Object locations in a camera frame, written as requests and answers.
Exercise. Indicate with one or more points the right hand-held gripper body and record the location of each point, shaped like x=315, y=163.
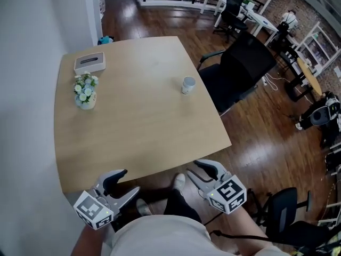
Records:
x=227, y=195

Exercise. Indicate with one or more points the black and white robot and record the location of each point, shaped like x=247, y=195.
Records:
x=319, y=113

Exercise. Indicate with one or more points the black bag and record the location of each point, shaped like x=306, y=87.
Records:
x=301, y=236

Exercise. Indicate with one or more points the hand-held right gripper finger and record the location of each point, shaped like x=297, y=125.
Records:
x=211, y=167
x=201, y=184

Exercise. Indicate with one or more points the person's left shoe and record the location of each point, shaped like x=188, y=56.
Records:
x=144, y=207

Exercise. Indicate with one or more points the person's black trousers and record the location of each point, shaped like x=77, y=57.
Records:
x=181, y=207

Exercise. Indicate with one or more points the round wooden table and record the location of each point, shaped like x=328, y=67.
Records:
x=310, y=73

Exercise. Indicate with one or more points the black mesh office chair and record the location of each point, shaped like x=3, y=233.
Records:
x=239, y=71

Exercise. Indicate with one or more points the person's shoe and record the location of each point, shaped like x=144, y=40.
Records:
x=179, y=182
x=144, y=207

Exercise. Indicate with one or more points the person's left forearm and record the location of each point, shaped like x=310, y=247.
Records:
x=88, y=241

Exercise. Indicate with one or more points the person's right shoe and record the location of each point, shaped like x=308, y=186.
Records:
x=179, y=182

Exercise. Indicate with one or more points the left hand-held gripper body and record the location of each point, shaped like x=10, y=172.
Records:
x=93, y=209

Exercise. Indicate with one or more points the person's white shirt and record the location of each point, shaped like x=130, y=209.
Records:
x=165, y=239

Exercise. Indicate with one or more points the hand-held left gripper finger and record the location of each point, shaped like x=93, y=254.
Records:
x=113, y=177
x=126, y=197

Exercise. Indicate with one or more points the cream flowerpot with daisies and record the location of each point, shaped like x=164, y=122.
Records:
x=85, y=95

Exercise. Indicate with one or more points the white shelf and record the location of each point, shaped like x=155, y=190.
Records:
x=319, y=47

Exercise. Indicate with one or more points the person's right forearm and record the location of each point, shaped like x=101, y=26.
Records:
x=247, y=223

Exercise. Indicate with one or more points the white tissue box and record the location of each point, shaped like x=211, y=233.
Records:
x=90, y=63

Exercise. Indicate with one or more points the white power strip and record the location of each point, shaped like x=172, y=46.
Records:
x=264, y=80

